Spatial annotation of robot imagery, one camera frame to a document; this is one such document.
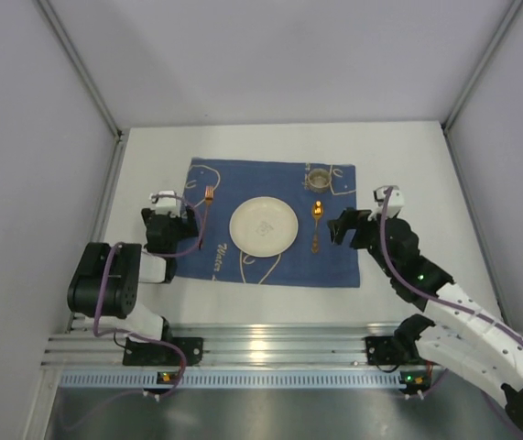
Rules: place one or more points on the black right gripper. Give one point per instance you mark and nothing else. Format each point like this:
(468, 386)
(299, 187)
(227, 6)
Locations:
(357, 230)

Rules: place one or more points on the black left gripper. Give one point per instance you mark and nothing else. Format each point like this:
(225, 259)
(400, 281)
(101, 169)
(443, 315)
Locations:
(187, 225)

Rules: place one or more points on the gold spoon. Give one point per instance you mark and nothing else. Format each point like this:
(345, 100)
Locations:
(317, 213)

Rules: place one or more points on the copper fork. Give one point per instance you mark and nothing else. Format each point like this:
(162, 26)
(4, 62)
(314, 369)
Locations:
(208, 199)

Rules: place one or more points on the blue cloth placemat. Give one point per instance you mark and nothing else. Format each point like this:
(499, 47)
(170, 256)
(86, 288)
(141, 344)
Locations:
(236, 181)

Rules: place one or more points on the small glass cup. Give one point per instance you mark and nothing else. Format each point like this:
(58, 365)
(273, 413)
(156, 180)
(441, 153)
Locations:
(319, 180)

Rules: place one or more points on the cream ceramic plate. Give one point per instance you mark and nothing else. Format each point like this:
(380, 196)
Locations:
(263, 227)

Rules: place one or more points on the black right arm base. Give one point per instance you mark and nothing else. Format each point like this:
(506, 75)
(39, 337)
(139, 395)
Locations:
(389, 351)

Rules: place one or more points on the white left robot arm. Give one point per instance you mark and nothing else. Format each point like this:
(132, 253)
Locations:
(104, 287)

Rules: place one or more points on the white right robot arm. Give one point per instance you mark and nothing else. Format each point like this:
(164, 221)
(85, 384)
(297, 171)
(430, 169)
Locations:
(449, 329)

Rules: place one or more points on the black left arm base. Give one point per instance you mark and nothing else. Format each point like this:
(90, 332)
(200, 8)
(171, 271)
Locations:
(143, 354)

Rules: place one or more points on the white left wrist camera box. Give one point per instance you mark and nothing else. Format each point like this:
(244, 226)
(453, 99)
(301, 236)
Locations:
(166, 203)

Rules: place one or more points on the left corner frame post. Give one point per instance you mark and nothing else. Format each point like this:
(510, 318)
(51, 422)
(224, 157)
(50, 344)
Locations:
(60, 32)

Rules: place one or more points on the corner frame post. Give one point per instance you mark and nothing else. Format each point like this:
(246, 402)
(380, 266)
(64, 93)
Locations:
(481, 66)
(60, 32)

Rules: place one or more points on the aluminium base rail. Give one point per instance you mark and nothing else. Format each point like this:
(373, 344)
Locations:
(266, 346)

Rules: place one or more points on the right corner frame post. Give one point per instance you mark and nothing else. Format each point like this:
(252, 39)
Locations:
(481, 66)

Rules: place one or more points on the slotted cable duct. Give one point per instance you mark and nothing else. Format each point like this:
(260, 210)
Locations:
(218, 379)

